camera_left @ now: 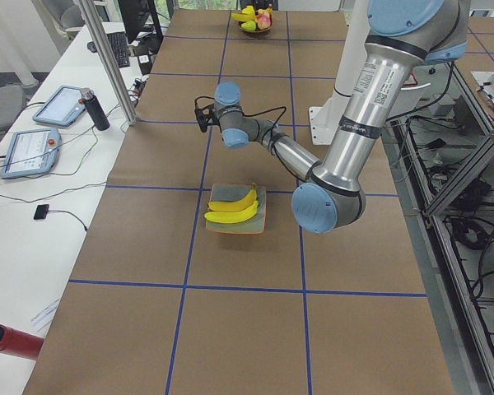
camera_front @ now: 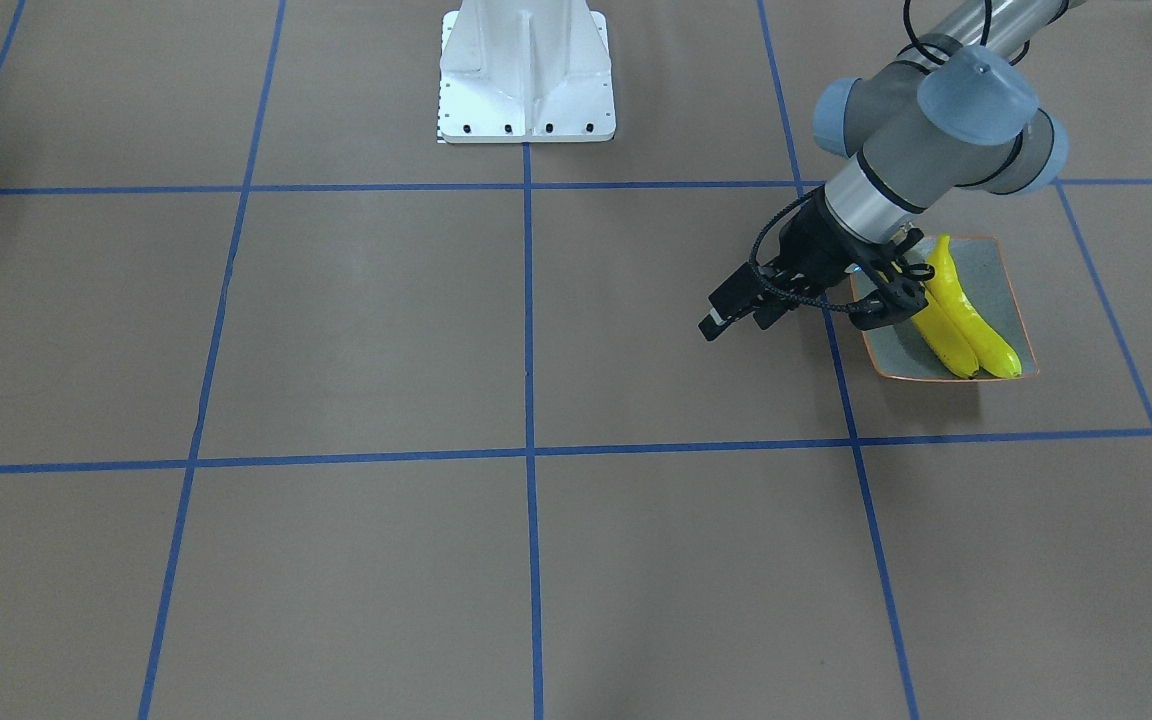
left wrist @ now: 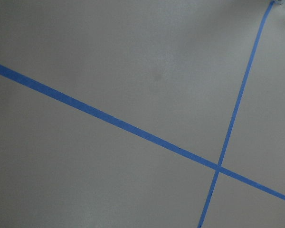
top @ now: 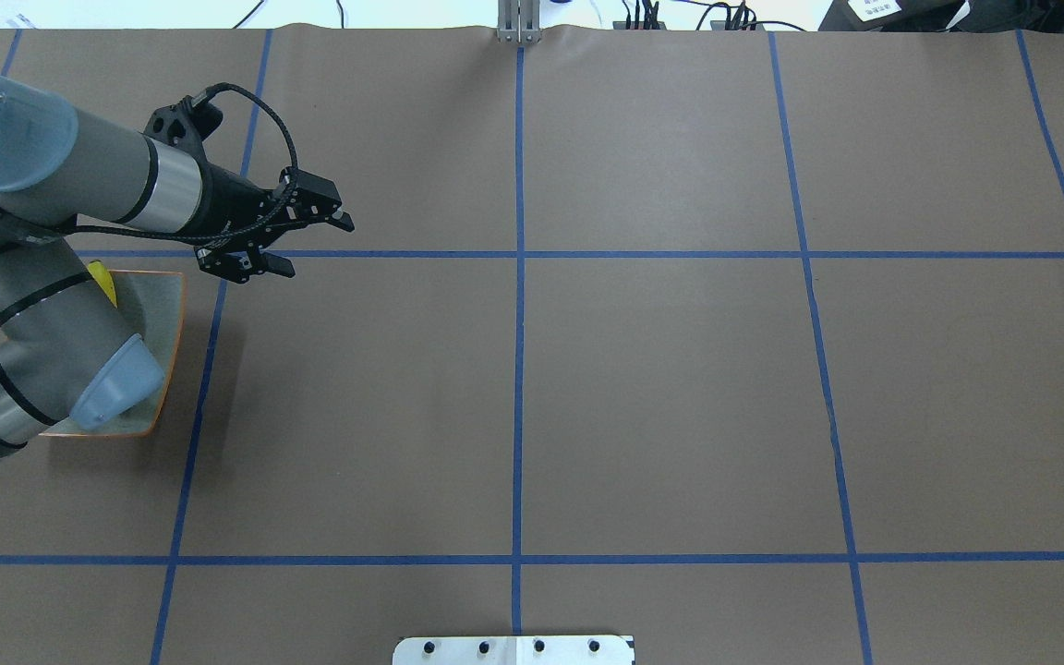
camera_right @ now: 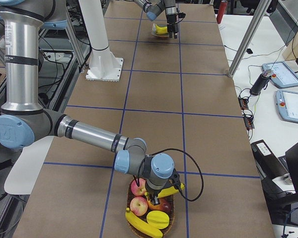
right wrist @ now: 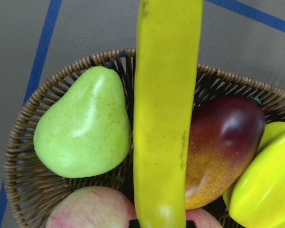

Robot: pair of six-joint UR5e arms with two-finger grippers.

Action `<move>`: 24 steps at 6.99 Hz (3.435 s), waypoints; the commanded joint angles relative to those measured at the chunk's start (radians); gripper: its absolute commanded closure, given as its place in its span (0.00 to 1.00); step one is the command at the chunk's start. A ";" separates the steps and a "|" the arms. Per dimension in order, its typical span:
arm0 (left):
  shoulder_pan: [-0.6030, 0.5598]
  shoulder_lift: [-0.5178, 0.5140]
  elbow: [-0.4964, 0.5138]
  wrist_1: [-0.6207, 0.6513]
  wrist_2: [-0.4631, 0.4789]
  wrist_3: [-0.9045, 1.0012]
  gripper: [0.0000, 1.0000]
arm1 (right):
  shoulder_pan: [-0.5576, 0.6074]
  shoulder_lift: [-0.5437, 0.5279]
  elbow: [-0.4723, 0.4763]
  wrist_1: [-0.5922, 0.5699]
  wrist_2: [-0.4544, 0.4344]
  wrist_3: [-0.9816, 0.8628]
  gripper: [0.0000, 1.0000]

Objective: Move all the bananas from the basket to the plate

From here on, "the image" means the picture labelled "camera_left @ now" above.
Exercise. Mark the yellow banana brown tip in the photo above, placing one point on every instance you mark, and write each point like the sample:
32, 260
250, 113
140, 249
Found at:
246, 201

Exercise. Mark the greenish yellow banana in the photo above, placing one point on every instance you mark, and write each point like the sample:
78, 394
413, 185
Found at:
230, 213

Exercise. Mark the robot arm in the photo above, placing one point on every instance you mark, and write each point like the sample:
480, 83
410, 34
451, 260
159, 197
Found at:
403, 35

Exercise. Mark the grey square plate orange rim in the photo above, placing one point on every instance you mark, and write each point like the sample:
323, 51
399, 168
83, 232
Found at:
234, 192

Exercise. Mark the brown wicker basket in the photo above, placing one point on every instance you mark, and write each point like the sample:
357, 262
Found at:
258, 31

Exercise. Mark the green pear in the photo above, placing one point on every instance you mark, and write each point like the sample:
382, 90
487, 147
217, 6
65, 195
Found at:
249, 26

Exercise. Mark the pink red apple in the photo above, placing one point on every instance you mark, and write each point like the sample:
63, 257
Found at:
263, 20

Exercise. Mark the black water bottle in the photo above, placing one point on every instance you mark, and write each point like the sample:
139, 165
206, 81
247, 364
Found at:
94, 109

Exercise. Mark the black keyboard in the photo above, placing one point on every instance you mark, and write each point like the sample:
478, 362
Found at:
119, 45

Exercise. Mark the white side desk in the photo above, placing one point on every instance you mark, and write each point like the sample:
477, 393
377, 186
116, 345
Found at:
36, 257

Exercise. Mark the teach pendant far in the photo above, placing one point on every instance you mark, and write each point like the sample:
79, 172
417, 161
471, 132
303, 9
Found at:
62, 109

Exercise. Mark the teach pendant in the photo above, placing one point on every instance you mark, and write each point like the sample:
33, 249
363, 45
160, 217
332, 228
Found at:
31, 152
62, 109

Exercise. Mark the black small puck device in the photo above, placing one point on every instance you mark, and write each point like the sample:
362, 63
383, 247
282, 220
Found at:
41, 212

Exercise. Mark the black monitor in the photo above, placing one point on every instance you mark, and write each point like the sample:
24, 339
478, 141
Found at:
135, 14

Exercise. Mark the teach pendant near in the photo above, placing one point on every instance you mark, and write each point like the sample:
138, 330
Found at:
31, 152

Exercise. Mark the paper slips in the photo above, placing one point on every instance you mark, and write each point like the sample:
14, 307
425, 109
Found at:
45, 317

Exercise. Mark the grey office chair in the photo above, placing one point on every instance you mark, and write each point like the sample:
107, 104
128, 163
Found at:
12, 102

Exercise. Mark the red cylinder tube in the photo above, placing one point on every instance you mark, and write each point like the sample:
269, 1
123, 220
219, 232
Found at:
18, 343

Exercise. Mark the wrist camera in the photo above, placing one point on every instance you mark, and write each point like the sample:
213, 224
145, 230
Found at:
205, 116

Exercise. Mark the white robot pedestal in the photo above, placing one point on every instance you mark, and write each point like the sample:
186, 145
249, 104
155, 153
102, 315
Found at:
324, 120

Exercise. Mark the aluminium frame rail right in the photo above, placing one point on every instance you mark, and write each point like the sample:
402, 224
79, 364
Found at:
447, 145

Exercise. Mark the aluminium frame post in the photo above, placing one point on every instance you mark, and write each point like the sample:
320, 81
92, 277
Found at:
100, 39

